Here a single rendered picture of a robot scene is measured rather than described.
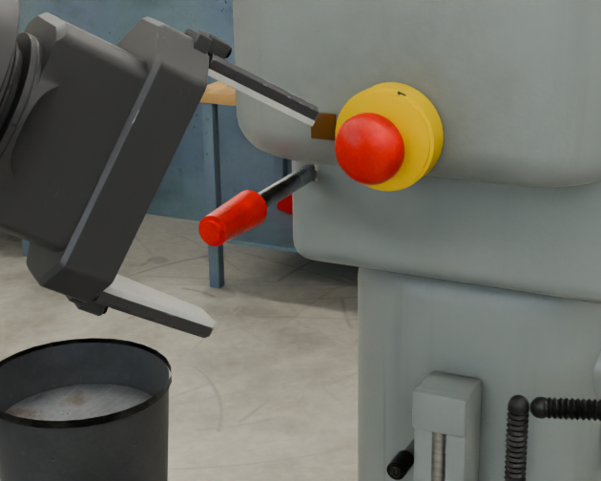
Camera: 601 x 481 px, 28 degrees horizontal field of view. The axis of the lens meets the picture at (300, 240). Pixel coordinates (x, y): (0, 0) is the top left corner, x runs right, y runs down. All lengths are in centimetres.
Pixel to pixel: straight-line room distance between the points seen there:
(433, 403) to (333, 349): 381
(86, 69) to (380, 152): 22
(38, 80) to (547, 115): 31
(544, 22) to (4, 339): 437
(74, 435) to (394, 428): 200
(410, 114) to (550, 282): 18
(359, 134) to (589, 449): 36
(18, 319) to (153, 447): 219
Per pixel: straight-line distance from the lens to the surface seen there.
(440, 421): 86
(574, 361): 87
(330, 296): 516
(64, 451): 291
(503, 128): 67
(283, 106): 52
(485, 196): 79
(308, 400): 427
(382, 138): 65
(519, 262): 80
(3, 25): 46
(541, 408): 77
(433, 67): 68
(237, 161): 597
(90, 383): 332
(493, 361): 87
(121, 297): 51
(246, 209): 74
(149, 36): 50
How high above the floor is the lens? 193
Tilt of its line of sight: 19 degrees down
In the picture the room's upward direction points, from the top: 1 degrees counter-clockwise
